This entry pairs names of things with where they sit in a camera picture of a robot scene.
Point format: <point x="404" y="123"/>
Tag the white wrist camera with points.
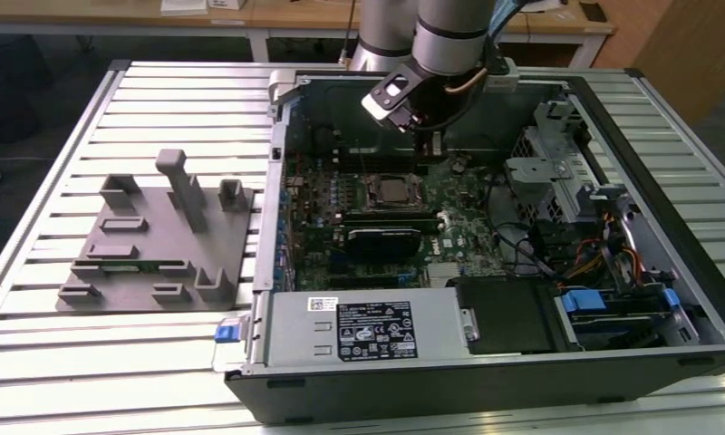
<point x="387" y="97"/>

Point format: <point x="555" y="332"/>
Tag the blue disk carrier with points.
<point x="583" y="301"/>

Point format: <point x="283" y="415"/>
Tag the CPU socket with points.
<point x="392" y="207"/>

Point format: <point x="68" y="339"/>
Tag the green motherboard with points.
<point x="471" y="213"/>

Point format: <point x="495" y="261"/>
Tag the black graphics card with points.
<point x="384" y="244"/>

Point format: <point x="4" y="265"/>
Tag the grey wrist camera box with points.
<point x="500" y="81"/>

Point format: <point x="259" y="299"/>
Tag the grey parts rack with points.
<point x="158" y="235"/>

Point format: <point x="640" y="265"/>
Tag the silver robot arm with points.
<point x="450" y="41"/>

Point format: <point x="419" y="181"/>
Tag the metal disk bay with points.
<point x="686" y="333"/>

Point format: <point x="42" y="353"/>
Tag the long black RAM slot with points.
<point x="387" y="224"/>
<point x="387" y="215"/>

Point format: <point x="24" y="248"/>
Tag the black PC case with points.
<point x="459" y="394"/>

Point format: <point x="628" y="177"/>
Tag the black plastic shroud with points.
<point x="508" y="312"/>

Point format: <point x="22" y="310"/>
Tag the black clipped RAM slot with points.
<point x="380" y="160"/>
<point x="380" y="170"/>

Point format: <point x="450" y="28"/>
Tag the small black desk object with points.
<point x="592" y="11"/>

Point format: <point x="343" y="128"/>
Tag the metal drive cage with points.
<point x="535" y="170"/>

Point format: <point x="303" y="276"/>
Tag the silver power supply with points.
<point x="296" y="321"/>

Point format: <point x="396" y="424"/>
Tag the wooden cabinet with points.
<point x="690" y="54"/>

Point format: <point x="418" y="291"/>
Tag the green RAM stick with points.
<point x="127" y="270"/>

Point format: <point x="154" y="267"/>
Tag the small white box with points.
<point x="227" y="3"/>

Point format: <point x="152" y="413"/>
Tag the wooden desk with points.
<point x="96" y="18"/>

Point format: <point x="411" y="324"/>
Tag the blue case latch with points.
<point x="227" y="333"/>

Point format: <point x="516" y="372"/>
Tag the blue plastic clip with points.
<point x="672" y="299"/>

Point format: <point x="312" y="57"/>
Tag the white paper sheet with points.
<point x="184" y="5"/>

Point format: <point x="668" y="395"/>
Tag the small silver heatsink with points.
<point x="444" y="273"/>

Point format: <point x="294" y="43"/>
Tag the silver CPU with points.
<point x="400" y="190"/>

